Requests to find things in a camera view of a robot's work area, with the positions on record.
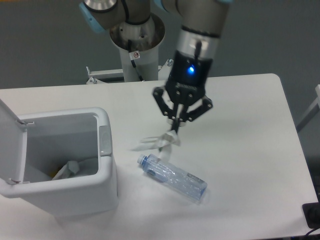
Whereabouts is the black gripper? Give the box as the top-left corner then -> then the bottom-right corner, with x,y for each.
152,50 -> 213,133

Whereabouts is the clear plastic wrapper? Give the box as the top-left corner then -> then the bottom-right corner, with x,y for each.
130,130 -> 181,163

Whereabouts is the clear plastic water bottle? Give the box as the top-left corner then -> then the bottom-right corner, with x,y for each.
137,154 -> 208,201

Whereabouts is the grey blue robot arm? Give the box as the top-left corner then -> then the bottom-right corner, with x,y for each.
79,0 -> 231,132

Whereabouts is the trash inside the bin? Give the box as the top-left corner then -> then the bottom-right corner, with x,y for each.
52,160 -> 80,181

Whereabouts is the white plastic trash can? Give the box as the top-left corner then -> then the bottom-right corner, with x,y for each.
0,102 -> 119,217

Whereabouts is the black device at edge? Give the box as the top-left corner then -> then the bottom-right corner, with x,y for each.
302,202 -> 320,229

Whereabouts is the white metal base frame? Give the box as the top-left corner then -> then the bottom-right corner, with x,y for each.
85,58 -> 174,85

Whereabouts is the black cable on pedestal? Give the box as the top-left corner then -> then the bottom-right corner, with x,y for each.
127,39 -> 145,82

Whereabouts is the white table leg bracket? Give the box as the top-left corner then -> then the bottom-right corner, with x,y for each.
295,84 -> 320,133

